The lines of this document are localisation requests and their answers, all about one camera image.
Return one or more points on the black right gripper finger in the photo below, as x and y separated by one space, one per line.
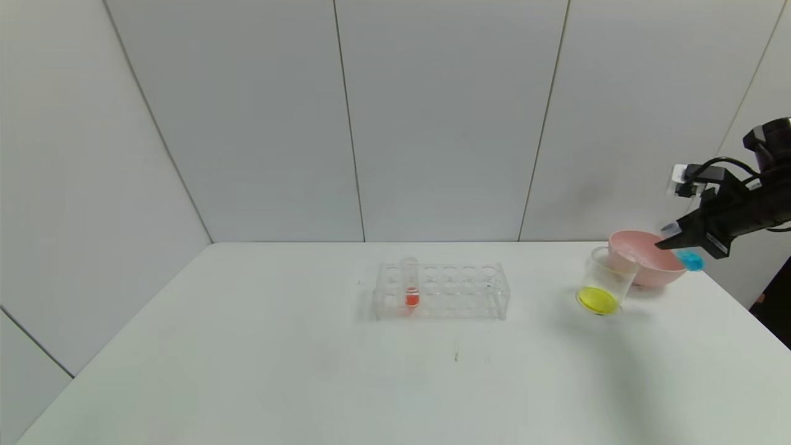
680 240

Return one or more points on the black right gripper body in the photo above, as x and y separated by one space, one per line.
710 230

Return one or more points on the test tube with blue pigment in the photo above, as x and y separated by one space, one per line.
691 261

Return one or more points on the clear plastic beaker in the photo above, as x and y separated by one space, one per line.
609 278

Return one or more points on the clear plastic test tube rack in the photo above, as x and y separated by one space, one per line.
445 306

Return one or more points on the test tube with red pigment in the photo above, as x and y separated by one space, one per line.
411 296

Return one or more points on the pink plastic bowl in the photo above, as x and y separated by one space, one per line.
649 266

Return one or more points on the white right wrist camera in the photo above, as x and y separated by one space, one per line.
680 179

